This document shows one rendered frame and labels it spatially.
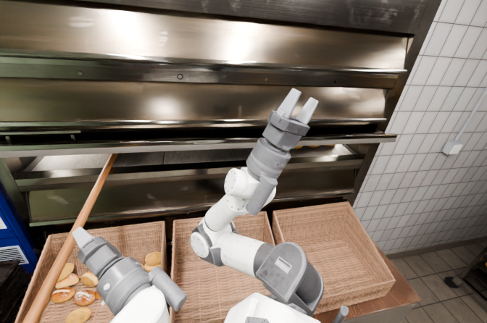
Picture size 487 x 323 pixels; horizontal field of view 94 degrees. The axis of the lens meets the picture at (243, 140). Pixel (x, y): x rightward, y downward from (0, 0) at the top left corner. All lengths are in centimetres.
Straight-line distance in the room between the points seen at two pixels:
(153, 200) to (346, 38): 124
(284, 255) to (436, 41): 129
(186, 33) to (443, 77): 136
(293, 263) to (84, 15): 101
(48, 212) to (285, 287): 120
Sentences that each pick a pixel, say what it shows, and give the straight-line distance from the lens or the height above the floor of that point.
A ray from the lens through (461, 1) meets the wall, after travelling 159.
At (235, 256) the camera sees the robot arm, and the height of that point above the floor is 132.
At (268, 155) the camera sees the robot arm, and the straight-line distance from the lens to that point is 51.
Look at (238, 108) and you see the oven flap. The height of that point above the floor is 151.
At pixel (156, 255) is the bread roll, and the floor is 69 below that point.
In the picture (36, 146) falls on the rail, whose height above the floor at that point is 142.
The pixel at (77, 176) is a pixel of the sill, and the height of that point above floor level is 118.
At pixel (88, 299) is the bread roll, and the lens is 154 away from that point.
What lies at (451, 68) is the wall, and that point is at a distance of 170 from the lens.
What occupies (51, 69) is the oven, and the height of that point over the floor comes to 166.
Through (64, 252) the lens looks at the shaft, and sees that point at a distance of 96.
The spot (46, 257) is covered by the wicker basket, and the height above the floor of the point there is 80.
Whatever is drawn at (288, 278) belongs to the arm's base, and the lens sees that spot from 58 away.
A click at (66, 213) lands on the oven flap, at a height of 97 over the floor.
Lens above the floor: 189
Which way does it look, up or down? 29 degrees down
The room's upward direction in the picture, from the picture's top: 6 degrees clockwise
